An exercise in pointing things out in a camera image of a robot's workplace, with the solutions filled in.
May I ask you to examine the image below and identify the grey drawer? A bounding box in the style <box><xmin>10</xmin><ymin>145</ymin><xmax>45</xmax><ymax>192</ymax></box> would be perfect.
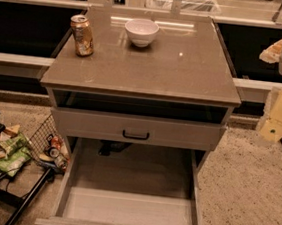
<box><xmin>51</xmin><ymin>107</ymin><xmax>226</xmax><ymax>151</ymax></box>
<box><xmin>36</xmin><ymin>139</ymin><xmax>202</xmax><ymax>225</ymax></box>

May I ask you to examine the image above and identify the grey drawer cabinet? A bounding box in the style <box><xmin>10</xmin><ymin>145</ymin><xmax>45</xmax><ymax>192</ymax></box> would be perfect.
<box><xmin>24</xmin><ymin>0</ymin><xmax>251</xmax><ymax>225</ymax></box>

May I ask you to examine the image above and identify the white ceramic bowl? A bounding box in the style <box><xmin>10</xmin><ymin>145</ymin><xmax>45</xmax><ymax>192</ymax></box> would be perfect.
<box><xmin>125</xmin><ymin>18</ymin><xmax>159</xmax><ymax>47</ymax></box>

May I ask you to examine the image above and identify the red soda can in basket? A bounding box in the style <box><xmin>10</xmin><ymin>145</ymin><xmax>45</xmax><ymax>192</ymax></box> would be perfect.
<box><xmin>49</xmin><ymin>136</ymin><xmax>62</xmax><ymax>150</ymax></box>

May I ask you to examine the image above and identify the gold soda can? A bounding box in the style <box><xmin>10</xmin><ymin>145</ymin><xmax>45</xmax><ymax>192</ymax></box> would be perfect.
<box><xmin>70</xmin><ymin>14</ymin><xmax>94</xmax><ymax>57</ymax></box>

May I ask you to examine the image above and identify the clear plastic bin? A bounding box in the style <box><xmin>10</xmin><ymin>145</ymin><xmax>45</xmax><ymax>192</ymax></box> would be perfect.
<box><xmin>144</xmin><ymin>0</ymin><xmax>221</xmax><ymax>15</ymax></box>

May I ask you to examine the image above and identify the green snack bag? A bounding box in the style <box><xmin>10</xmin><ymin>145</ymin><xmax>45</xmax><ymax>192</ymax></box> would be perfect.
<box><xmin>0</xmin><ymin>133</ymin><xmax>31</xmax><ymax>177</ymax></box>

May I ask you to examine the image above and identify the black wire basket left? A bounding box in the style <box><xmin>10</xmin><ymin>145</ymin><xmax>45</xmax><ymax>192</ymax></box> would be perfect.
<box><xmin>28</xmin><ymin>116</ymin><xmax>70</xmax><ymax>175</ymax></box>

